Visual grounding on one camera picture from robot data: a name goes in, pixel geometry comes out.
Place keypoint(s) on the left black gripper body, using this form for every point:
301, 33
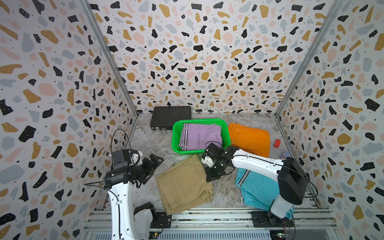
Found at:
141, 171

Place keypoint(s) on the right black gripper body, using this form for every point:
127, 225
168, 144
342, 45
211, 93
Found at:
216, 167

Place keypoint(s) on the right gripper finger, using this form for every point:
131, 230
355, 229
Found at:
224, 173
211, 176

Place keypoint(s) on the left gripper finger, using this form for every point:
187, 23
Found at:
145, 175
156, 160

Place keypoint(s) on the tan pants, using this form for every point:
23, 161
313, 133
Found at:
184, 186

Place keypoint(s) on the purple pants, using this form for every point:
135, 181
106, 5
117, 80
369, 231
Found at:
199, 137

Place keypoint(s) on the teal pants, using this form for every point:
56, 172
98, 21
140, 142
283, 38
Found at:
258, 191

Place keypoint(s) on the orange pants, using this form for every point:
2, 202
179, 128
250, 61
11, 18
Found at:
251, 140

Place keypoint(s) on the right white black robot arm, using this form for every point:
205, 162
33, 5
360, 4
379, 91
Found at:
288, 173

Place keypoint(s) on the green plastic basket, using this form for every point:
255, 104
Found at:
177, 130

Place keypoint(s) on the black flat box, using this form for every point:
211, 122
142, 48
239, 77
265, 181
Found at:
163, 118

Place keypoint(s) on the small red block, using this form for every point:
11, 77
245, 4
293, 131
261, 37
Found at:
277, 143

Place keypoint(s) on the small purple toy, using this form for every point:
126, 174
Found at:
285, 155

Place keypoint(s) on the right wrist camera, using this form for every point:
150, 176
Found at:
207, 161

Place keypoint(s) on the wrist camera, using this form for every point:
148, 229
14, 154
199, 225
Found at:
126, 158
207, 161

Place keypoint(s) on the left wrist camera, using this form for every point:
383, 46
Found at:
126, 158

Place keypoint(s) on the left aluminium corner post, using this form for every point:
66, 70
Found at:
86, 8

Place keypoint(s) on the aluminium corner post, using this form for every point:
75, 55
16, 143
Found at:
86, 8
332, 14

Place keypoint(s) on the right aluminium corner post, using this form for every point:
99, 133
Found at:
332, 14

